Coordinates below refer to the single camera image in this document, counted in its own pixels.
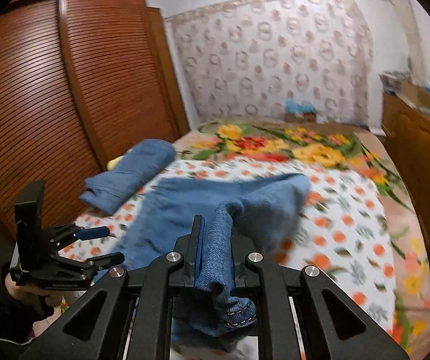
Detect left hand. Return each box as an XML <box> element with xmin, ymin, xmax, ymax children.
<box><xmin>5</xmin><ymin>274</ymin><xmax>64</xmax><ymax>307</ymax></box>

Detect yellow plush toy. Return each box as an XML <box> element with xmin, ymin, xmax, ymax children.
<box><xmin>107</xmin><ymin>149</ymin><xmax>132</xmax><ymax>171</ymax></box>

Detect cream tied window curtain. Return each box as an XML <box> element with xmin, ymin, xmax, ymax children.
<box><xmin>391</xmin><ymin>0</ymin><xmax>425</xmax><ymax>85</ymax></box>

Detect folded blue jeans stack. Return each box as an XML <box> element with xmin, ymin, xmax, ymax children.
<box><xmin>80</xmin><ymin>139</ymin><xmax>177</xmax><ymax>215</ymax></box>

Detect pink circle pattern curtain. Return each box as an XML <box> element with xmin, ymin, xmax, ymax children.
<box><xmin>168</xmin><ymin>0</ymin><xmax>373</xmax><ymax>125</ymax></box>

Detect orange print bed sheet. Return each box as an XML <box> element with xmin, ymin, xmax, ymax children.
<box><xmin>60</xmin><ymin>158</ymin><xmax>395</xmax><ymax>331</ymax></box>

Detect cardboard box on sideboard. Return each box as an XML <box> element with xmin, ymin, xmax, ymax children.
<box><xmin>399</xmin><ymin>80</ymin><xmax>430</xmax><ymax>109</ymax></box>

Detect floral yellow red blanket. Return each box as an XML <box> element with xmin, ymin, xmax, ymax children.
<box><xmin>168</xmin><ymin>122</ymin><xmax>430</xmax><ymax>359</ymax></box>

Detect brown louvered wardrobe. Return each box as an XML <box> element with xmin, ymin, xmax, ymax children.
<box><xmin>0</xmin><ymin>0</ymin><xmax>190</xmax><ymax>240</ymax></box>

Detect wooden sideboard cabinet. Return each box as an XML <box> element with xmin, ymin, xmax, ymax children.
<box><xmin>382</xmin><ymin>94</ymin><xmax>430</xmax><ymax>264</ymax></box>

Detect cardboard box with blue bag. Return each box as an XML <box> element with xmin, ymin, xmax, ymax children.
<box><xmin>283</xmin><ymin>98</ymin><xmax>317</xmax><ymax>123</ymax></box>

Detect blue denim jeans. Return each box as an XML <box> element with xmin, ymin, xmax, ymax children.
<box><xmin>113</xmin><ymin>173</ymin><xmax>310</xmax><ymax>337</ymax></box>

